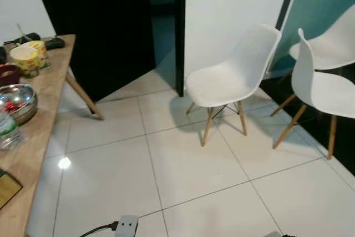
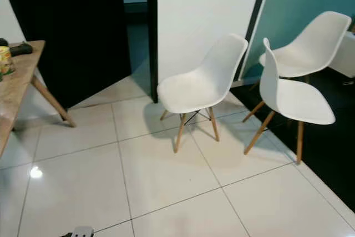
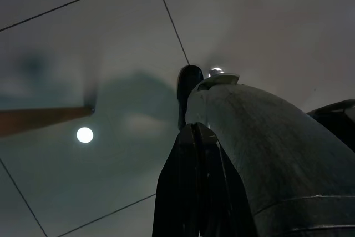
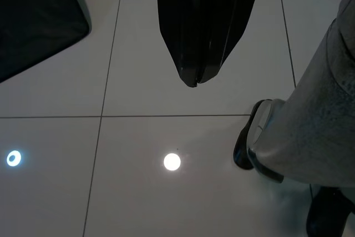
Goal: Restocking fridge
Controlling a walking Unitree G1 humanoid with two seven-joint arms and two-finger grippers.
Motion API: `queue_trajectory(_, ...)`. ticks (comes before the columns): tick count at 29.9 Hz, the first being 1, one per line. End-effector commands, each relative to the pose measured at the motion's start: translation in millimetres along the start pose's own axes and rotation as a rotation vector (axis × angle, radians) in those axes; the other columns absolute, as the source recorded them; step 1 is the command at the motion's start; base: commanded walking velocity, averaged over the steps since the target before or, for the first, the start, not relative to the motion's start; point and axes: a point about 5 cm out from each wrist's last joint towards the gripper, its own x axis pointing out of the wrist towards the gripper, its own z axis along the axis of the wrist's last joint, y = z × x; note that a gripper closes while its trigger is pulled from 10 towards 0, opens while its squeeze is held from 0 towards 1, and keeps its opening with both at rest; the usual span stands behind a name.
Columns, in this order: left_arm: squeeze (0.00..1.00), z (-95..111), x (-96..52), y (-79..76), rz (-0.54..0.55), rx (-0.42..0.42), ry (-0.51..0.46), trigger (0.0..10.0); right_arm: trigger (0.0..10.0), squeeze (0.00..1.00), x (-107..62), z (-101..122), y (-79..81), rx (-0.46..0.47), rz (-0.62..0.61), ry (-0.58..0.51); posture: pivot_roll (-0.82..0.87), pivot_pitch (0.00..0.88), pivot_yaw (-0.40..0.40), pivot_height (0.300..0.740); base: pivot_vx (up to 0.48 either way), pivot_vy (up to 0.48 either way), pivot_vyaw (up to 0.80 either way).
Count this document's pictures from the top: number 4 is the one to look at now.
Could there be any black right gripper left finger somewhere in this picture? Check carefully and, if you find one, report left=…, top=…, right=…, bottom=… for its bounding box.
left=154, top=0, right=208, bottom=90

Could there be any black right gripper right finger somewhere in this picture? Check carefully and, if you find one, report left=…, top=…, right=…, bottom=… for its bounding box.
left=197, top=0, right=265, bottom=84

